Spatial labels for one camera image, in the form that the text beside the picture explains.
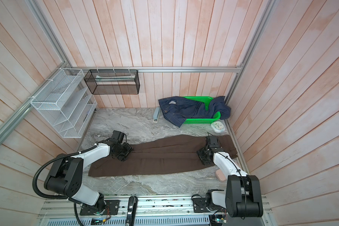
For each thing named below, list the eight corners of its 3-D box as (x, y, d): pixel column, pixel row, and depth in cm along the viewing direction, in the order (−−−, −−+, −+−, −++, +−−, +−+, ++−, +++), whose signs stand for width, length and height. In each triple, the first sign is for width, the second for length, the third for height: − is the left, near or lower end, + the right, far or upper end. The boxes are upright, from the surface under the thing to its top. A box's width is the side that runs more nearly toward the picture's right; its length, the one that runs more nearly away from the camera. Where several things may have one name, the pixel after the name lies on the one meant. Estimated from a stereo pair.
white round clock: (212, 133, 107) (213, 130, 104) (209, 123, 113) (210, 120, 110) (225, 133, 107) (226, 130, 104) (221, 123, 113) (223, 120, 110)
